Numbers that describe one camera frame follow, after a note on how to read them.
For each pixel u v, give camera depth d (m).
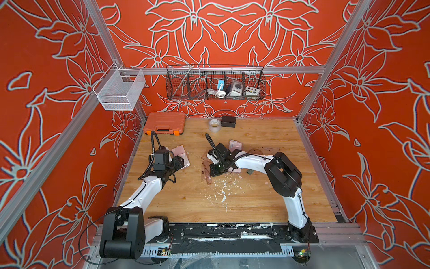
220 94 0.86
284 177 0.52
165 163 0.68
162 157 0.67
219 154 0.76
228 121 1.15
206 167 0.94
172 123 1.10
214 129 1.14
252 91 0.94
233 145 1.04
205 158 0.98
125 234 0.40
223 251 0.70
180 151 1.03
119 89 0.92
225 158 0.74
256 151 1.03
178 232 0.73
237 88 0.90
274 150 1.03
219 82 0.83
